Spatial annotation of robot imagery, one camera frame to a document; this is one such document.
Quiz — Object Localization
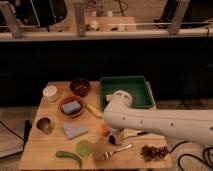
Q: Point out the red orange apple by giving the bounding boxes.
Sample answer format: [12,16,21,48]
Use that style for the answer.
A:
[101,124,110,136]

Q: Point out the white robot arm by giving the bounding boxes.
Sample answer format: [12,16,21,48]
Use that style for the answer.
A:
[102,90,213,146]

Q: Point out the orange bowl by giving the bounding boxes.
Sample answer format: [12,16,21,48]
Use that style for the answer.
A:
[58,95,85,118]

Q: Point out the dark purple bowl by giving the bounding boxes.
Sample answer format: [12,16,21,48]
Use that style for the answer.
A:
[70,78,90,97]

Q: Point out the black head dish brush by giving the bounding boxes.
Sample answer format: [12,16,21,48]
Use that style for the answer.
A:
[109,131,146,145]

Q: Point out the silver fork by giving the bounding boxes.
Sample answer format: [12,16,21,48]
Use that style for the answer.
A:
[101,143,134,160]

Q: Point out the yellow banana toy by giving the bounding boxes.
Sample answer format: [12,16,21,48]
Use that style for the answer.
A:
[86,103,102,118]

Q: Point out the brown grape bunch toy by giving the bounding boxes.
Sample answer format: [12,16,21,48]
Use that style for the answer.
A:
[141,145,169,162]

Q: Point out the light green round lid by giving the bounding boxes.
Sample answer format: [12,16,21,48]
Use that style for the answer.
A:
[76,140,92,157]

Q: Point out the tan sponge block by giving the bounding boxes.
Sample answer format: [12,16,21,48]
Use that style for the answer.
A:
[106,95,112,102]

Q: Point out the blue grey triangular cloth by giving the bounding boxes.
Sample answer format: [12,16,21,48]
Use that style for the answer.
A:
[63,123,88,140]

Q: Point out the green plastic tray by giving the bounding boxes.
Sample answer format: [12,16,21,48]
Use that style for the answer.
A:
[100,76,154,110]

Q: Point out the blue sponge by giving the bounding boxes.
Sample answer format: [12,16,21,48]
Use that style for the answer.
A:
[61,101,81,115]

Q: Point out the green pepper toy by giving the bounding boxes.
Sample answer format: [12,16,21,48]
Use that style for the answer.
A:
[55,151,82,168]

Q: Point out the white cup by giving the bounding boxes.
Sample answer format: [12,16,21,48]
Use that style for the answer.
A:
[42,85,59,102]

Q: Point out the black cables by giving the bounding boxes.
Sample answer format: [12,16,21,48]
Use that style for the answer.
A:
[168,139,213,171]

